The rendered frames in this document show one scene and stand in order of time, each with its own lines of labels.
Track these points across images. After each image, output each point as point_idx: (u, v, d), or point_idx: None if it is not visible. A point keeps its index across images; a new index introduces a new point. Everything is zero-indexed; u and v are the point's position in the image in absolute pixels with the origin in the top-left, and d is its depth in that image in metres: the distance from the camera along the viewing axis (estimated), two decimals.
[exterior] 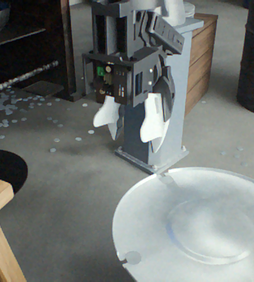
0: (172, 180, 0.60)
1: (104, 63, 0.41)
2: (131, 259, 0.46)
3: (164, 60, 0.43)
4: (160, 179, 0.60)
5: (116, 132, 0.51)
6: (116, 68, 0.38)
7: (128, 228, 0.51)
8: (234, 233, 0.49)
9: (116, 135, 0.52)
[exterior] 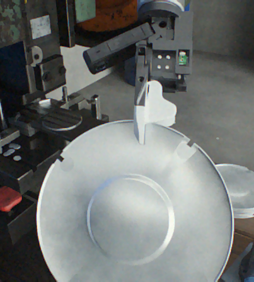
0: (186, 157, 0.49)
1: (179, 55, 0.51)
2: (64, 163, 0.53)
3: None
4: (180, 144, 0.49)
5: (144, 134, 0.50)
6: (188, 62, 0.54)
7: (94, 145, 0.52)
8: (128, 243, 0.49)
9: (142, 138, 0.50)
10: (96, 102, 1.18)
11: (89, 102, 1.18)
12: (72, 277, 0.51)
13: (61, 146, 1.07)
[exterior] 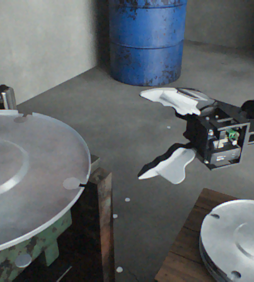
0: (65, 186, 0.41)
1: (232, 130, 0.49)
2: (20, 118, 0.54)
3: None
4: (77, 178, 0.43)
5: (149, 99, 0.47)
6: (236, 150, 0.49)
7: (46, 129, 0.52)
8: None
9: (144, 98, 0.47)
10: (2, 101, 0.60)
11: None
12: None
13: None
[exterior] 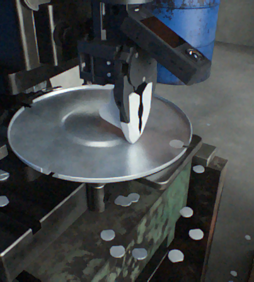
0: (171, 145, 0.51)
1: None
2: None
3: (128, 65, 0.42)
4: (181, 141, 0.52)
5: None
6: None
7: (153, 103, 0.63)
8: (79, 123, 0.55)
9: (132, 136, 0.51)
10: None
11: None
12: (41, 106, 0.60)
13: None
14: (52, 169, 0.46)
